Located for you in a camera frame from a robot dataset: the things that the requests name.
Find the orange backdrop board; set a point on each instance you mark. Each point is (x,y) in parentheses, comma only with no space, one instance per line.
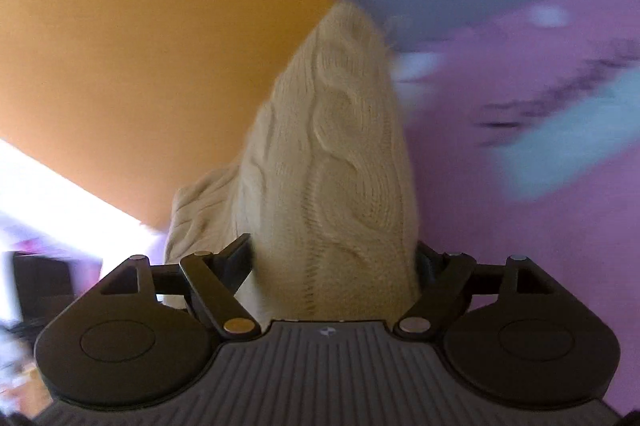
(140,46)

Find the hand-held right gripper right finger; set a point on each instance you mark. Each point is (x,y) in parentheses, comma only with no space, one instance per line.
(427,263)

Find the purple printed bed sheet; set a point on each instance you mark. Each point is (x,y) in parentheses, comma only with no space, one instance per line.
(500,226)

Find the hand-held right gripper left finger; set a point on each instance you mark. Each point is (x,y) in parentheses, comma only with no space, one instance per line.
(235,258)

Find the dark box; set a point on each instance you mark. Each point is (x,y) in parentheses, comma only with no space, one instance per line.
(50,281)

